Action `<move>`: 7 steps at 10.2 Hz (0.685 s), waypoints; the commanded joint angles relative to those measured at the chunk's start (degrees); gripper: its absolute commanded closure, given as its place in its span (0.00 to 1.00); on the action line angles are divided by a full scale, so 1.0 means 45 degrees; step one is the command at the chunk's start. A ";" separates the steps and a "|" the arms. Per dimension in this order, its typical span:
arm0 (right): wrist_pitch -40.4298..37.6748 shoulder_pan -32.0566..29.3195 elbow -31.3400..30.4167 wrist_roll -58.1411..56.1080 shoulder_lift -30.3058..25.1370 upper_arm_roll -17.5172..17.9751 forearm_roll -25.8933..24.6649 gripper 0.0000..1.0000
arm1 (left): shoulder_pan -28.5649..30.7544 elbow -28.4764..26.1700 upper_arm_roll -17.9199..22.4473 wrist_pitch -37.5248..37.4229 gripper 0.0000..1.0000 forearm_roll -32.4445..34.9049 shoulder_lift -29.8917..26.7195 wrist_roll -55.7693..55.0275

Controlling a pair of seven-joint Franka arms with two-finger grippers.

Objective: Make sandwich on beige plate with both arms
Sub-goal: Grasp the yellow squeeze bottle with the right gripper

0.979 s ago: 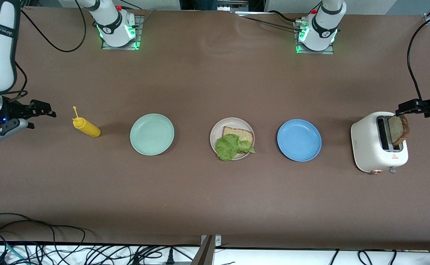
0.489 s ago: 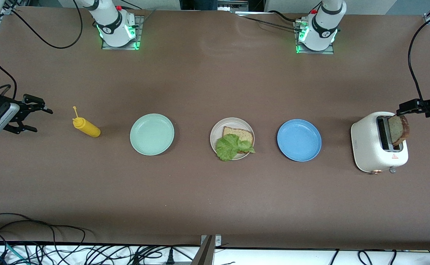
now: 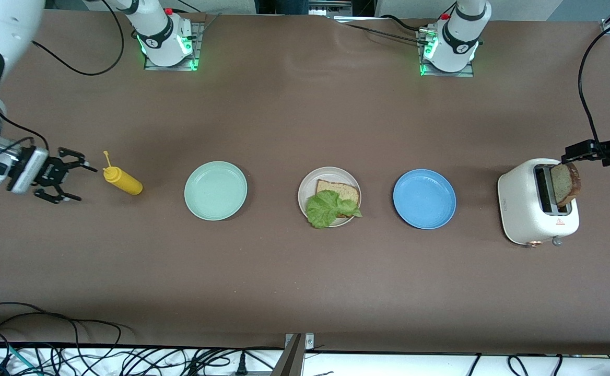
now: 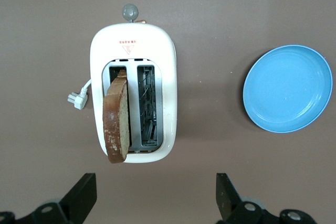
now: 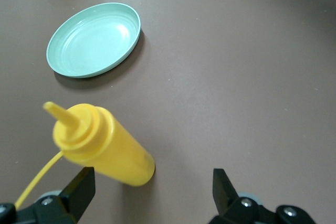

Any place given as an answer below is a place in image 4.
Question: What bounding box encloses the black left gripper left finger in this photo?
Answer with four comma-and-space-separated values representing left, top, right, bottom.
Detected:
0, 173, 97, 224

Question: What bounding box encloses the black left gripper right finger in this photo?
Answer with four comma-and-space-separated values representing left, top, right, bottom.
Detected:
216, 173, 314, 224

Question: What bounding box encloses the blue plate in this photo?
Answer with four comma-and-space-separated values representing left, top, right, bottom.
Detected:
242, 45, 333, 133

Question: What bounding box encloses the brown bread slice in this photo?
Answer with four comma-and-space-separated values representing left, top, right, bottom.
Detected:
102, 69, 131, 164

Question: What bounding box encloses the white toaster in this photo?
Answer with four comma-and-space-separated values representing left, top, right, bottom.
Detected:
89, 3, 178, 164

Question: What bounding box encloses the white toaster cord with plug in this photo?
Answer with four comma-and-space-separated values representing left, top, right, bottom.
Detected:
67, 78, 93, 111

